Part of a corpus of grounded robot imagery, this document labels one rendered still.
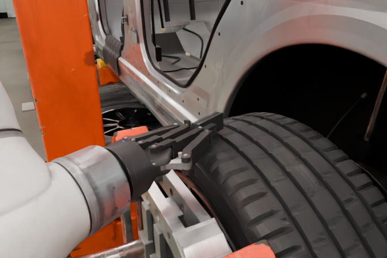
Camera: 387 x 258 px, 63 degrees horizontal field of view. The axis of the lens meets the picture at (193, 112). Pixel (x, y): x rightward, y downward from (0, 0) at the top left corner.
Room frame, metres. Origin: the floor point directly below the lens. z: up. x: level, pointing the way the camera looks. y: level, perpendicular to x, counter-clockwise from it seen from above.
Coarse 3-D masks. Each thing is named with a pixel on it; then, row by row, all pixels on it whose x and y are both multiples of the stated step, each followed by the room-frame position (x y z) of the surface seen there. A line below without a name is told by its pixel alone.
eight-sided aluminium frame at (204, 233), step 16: (160, 176) 0.48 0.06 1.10; (176, 176) 0.45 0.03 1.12; (160, 192) 0.40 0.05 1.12; (176, 192) 0.41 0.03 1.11; (128, 208) 0.60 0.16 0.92; (160, 208) 0.37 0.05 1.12; (192, 208) 0.37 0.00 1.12; (128, 224) 0.60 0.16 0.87; (160, 224) 0.36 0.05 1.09; (176, 224) 0.33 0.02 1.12; (192, 224) 0.36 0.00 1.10; (208, 224) 0.33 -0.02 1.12; (128, 240) 0.60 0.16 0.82; (176, 240) 0.31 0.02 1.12; (192, 240) 0.31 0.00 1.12; (208, 240) 0.31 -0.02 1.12; (224, 240) 0.31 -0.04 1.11; (144, 256) 0.61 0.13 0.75; (176, 256) 0.30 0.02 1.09; (192, 256) 0.29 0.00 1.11; (208, 256) 0.29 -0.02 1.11
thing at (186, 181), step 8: (184, 176) 0.48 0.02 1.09; (192, 184) 0.45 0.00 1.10; (192, 192) 0.50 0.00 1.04; (200, 192) 0.43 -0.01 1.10; (200, 200) 0.50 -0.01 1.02; (208, 200) 0.41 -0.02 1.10; (208, 208) 0.41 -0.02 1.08; (216, 216) 0.38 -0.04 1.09; (224, 224) 0.37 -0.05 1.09; (224, 232) 0.36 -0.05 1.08; (232, 240) 0.34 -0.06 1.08; (232, 248) 0.34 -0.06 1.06
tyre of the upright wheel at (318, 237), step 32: (224, 128) 0.52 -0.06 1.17; (256, 128) 0.51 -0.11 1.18; (288, 128) 0.51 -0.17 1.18; (224, 160) 0.41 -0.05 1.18; (256, 160) 0.41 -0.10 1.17; (288, 160) 0.42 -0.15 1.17; (320, 160) 0.42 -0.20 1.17; (352, 160) 0.44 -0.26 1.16; (224, 192) 0.36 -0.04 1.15; (256, 192) 0.35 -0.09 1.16; (288, 192) 0.36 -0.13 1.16; (320, 192) 0.36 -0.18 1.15; (352, 192) 0.37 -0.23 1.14; (256, 224) 0.31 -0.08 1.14; (288, 224) 0.31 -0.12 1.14; (320, 224) 0.33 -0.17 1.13; (352, 224) 0.34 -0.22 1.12; (384, 224) 0.34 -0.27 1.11; (288, 256) 0.28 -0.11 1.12; (320, 256) 0.28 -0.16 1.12; (352, 256) 0.29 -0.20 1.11; (384, 256) 0.30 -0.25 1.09
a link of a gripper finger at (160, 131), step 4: (172, 124) 0.46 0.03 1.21; (176, 124) 0.46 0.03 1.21; (160, 128) 0.44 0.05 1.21; (164, 128) 0.44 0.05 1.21; (168, 128) 0.44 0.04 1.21; (172, 128) 0.45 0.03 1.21; (148, 132) 0.43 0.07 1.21; (152, 132) 0.43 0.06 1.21; (156, 132) 0.43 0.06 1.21; (160, 132) 0.43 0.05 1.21; (164, 132) 0.44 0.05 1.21; (128, 136) 0.41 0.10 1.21; (132, 136) 0.41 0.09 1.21; (136, 136) 0.41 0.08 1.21; (140, 136) 0.41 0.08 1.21; (144, 136) 0.41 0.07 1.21; (148, 136) 0.42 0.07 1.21; (136, 140) 0.41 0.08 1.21
